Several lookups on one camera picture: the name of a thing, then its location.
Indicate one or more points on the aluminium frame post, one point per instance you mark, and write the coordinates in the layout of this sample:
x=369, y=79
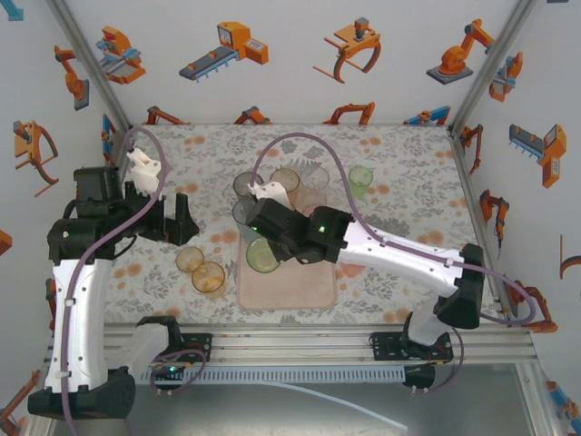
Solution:
x=94, y=68
x=489, y=68

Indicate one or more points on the small black controller board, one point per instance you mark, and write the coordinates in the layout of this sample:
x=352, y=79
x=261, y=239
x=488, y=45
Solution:
x=422, y=374
x=168, y=370

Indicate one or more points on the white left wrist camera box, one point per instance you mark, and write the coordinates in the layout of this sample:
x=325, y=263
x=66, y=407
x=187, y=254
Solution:
x=145, y=172

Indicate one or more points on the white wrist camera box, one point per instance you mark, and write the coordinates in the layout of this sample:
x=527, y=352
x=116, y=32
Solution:
x=145, y=172
x=274, y=193

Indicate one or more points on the pink rectangular tray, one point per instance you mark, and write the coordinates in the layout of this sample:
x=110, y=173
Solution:
x=295, y=290

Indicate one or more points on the grey metal panel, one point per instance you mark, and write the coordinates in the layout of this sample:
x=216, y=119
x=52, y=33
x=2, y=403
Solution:
x=227, y=413

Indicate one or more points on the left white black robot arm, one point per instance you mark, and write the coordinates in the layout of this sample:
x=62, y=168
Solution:
x=77, y=318

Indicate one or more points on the grey transparent plastic cup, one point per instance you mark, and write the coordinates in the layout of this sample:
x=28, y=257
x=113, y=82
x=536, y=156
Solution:
x=243, y=184

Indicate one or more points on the pale orange plastic cup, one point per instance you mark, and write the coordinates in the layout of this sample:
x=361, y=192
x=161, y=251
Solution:
x=286, y=177

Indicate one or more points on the green transparent plastic cup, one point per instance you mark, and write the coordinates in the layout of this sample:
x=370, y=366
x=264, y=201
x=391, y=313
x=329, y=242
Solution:
x=258, y=256
x=361, y=179

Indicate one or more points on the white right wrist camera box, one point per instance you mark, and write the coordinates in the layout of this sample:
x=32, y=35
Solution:
x=274, y=193

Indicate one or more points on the aluminium lower frame bar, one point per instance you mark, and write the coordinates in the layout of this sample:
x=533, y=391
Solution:
x=538, y=399

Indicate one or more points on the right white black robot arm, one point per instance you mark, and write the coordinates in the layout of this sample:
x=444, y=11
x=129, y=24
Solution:
x=399, y=259

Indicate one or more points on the aluminium frame beam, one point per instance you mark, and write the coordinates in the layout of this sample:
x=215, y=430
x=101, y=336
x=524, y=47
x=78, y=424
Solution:
x=290, y=349

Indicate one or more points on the blue transparent plastic cup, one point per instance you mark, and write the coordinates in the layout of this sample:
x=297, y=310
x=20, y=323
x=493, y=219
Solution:
x=239, y=215

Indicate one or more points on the floral patterned tablecloth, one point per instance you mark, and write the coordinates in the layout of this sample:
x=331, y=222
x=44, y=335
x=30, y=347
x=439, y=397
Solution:
x=426, y=150

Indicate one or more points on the clear plastic cup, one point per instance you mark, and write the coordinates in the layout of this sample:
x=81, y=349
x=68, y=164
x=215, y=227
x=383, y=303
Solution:
x=316, y=177

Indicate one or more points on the amber transparent plastic cup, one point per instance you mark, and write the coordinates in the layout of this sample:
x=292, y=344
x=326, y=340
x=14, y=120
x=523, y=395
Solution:
x=190, y=260
x=209, y=279

